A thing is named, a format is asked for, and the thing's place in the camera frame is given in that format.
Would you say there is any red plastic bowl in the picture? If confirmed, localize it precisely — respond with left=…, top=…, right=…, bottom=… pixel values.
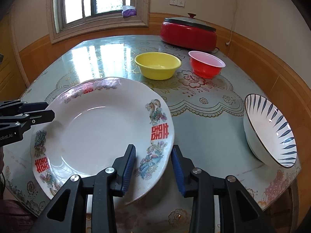
left=188, top=51, right=226, bottom=79

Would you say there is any yellow plastic bowl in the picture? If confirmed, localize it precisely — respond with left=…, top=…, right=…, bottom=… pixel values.
left=134, top=52, right=182, bottom=80

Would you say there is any red electric cooking pot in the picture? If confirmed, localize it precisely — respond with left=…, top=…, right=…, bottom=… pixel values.
left=160, top=21, right=218, bottom=52

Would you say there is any purple tissue pack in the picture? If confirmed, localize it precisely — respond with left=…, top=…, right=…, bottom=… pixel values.
left=121, top=5, right=137, bottom=18

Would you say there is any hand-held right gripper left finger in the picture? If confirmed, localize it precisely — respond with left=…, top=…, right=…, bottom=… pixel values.
left=29, top=144, right=136, bottom=233

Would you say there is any grey pot lid red knob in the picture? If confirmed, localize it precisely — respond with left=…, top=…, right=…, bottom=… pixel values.
left=164, top=13, right=217, bottom=32

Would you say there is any white phoenix print plate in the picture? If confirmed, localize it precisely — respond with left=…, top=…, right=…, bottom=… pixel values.
left=30, top=77, right=175, bottom=207

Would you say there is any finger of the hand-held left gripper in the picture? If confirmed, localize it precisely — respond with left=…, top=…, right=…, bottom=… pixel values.
left=0, top=110, right=55, bottom=133
left=0, top=99, right=50, bottom=117

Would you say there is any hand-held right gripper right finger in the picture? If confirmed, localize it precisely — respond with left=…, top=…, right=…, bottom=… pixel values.
left=171, top=145, right=276, bottom=233

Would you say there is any blue striped ceramic bowl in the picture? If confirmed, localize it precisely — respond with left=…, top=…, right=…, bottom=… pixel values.
left=243, top=94, right=297, bottom=169

